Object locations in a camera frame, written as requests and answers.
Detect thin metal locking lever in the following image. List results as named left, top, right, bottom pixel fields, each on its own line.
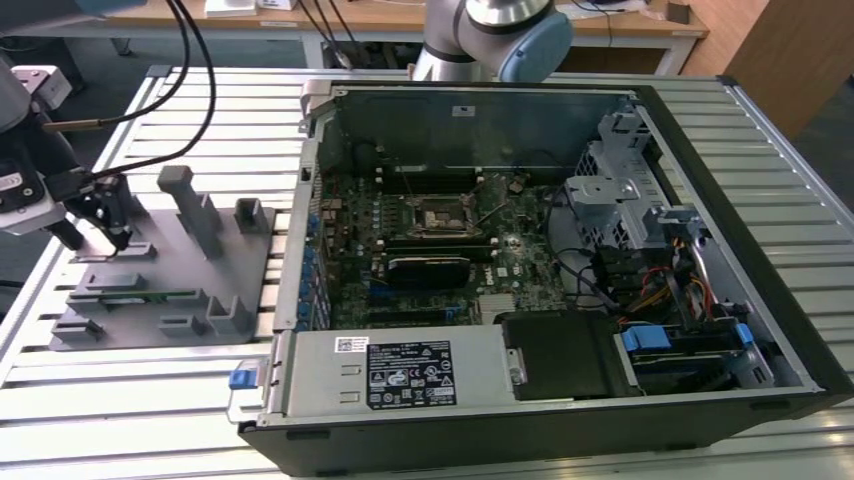
left=397, top=167, right=422, bottom=200
left=474, top=194, right=521, bottom=230

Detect silver power supply unit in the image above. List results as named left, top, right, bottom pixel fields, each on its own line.
left=257, top=327, right=529, bottom=429

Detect RAM slot white clips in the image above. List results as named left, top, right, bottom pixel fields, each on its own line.
left=381, top=240, right=501, bottom=248
left=374, top=176, right=486, bottom=185
left=381, top=249, right=501, bottom=257
left=374, top=167, right=486, bottom=177

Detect orange yellow power wires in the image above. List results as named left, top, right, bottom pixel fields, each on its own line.
left=617, top=267, right=709, bottom=321

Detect black open PC case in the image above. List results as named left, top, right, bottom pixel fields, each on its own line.
left=226, top=74, right=854, bottom=479

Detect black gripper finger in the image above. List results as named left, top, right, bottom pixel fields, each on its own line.
left=97, top=173, right=137, bottom=252
left=66, top=189, right=113, bottom=226

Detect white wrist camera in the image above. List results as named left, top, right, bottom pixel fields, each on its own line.
left=0, top=159, right=69, bottom=237

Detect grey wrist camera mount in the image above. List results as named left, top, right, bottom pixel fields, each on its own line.
left=10, top=64, right=74, bottom=109

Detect grey parts rack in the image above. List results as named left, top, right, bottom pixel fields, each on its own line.
left=50, top=164, right=279, bottom=354

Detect green RAM stick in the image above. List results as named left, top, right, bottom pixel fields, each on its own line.
left=99, top=291, right=173, bottom=305

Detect blue disk carrier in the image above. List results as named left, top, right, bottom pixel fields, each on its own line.
left=618, top=323, right=673, bottom=357

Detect black graphics card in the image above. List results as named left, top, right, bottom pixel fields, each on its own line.
left=385, top=254, right=473, bottom=290

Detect black expansion slot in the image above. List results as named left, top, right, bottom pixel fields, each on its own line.
left=369, top=308, right=469, bottom=325

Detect green motherboard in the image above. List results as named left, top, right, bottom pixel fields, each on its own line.
left=313, top=169, right=582, bottom=331

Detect wooden desk white frame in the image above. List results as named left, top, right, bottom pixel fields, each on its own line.
left=0, top=0, right=713, bottom=76

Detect CPU socket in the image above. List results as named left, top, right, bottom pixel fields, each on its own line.
left=410, top=193, right=481, bottom=237

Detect small silver heatsink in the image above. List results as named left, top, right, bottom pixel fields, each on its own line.
left=478, top=293, right=521, bottom=322

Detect black disk drive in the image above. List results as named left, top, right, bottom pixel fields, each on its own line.
left=630, top=349, right=743, bottom=394

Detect silver metal drive cage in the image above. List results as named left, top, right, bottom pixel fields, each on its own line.
left=564, top=112, right=713, bottom=251

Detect wooden cabinet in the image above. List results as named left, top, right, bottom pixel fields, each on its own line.
left=680, top=0, right=854, bottom=141

